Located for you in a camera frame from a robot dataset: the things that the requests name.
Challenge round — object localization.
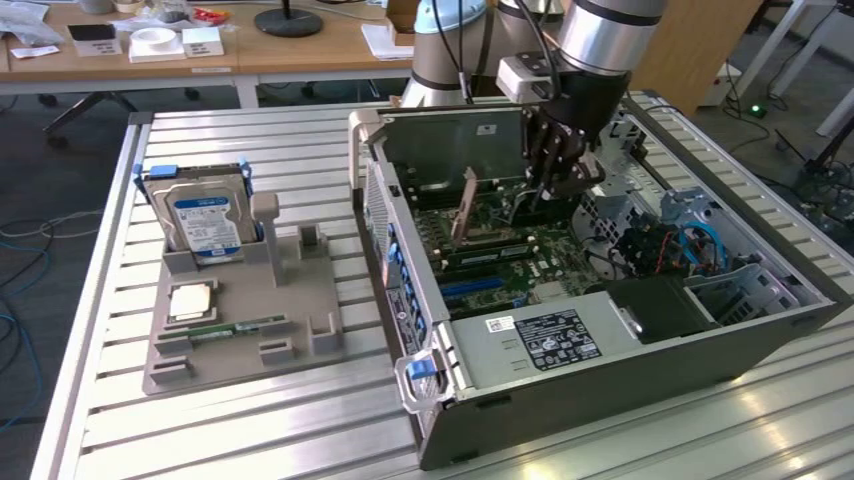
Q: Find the white box with red button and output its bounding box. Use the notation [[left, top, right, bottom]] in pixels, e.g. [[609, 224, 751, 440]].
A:
[[711, 62, 743, 109]]

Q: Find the grey plastic parts rack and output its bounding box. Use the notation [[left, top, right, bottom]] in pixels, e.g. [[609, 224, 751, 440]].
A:
[[139, 192, 348, 394]]

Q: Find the black tripod stand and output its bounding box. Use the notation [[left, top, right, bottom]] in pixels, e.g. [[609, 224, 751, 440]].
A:
[[777, 127, 854, 211]]

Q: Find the low-profile Nvidia graphics card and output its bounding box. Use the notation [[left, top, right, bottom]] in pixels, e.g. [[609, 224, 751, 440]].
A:
[[450, 166, 579, 251]]

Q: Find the white square base plate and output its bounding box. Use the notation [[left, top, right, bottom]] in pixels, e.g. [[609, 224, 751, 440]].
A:
[[127, 39, 188, 65]]

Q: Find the blue expansion slot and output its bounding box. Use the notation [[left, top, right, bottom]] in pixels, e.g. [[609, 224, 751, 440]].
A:
[[438, 276, 507, 297]]

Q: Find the green RAM stick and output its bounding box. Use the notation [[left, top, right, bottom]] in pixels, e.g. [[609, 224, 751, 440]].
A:
[[188, 315, 287, 339], [439, 243, 537, 267]]

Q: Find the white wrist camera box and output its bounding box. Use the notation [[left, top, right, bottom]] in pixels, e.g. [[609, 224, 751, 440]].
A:
[[497, 54, 559, 101]]

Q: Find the black and white box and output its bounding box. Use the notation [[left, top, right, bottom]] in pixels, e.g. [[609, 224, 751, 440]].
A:
[[66, 23, 124, 58]]

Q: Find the grey power supply unit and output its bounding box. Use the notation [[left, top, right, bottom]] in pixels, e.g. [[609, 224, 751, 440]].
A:
[[450, 292, 646, 392]]

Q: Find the blue SATA wire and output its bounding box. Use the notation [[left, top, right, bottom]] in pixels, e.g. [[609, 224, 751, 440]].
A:
[[677, 219, 730, 275]]

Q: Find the hard disk in blue caddy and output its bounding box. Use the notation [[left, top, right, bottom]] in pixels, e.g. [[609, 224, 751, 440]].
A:
[[132, 157, 266, 262]]

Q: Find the open dark grey PC case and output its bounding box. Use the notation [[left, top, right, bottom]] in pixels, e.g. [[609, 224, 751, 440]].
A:
[[347, 97, 854, 472]]

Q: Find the black round lamp base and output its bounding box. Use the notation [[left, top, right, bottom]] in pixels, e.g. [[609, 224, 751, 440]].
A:
[[252, 0, 326, 38]]

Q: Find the brown cardboard box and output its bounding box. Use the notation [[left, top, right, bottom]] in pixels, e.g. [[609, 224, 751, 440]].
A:
[[386, 0, 420, 35]]

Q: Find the clear plastic bag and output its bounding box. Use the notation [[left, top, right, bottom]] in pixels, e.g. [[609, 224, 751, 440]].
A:
[[0, 2, 66, 47]]

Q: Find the silver CPU chip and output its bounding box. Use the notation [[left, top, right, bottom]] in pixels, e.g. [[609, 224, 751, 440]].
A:
[[166, 281, 216, 321]]

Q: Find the white table frame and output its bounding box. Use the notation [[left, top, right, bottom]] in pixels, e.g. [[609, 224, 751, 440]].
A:
[[726, 0, 854, 101]]

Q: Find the blue floor cable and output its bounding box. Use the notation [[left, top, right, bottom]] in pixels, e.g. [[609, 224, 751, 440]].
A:
[[0, 239, 52, 431]]

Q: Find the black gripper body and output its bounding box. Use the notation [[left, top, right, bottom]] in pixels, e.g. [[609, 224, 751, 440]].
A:
[[537, 67, 634, 147]]

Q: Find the green Dell motherboard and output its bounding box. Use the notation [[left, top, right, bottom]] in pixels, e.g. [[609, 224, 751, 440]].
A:
[[398, 167, 619, 319]]

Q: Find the black office chair base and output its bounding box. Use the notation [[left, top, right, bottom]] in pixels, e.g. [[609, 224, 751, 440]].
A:
[[39, 89, 139, 149]]

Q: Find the stack of white papers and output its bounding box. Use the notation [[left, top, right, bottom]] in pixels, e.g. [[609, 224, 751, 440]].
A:
[[359, 22, 416, 62]]

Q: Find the metal disk bay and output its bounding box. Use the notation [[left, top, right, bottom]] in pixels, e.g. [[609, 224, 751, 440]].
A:
[[681, 262, 802, 326]]

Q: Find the wooden desk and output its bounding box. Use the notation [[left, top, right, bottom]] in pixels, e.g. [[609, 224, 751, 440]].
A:
[[236, 0, 606, 109], [0, 0, 242, 109]]

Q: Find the white labelled box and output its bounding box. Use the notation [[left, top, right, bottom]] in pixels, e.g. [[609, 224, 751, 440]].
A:
[[180, 27, 226, 59]]

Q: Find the wooden cabinet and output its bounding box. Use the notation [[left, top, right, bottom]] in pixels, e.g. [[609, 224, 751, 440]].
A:
[[566, 0, 766, 117]]

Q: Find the perforated metal drive cage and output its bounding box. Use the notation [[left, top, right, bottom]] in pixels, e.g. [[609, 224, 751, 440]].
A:
[[571, 112, 669, 241]]

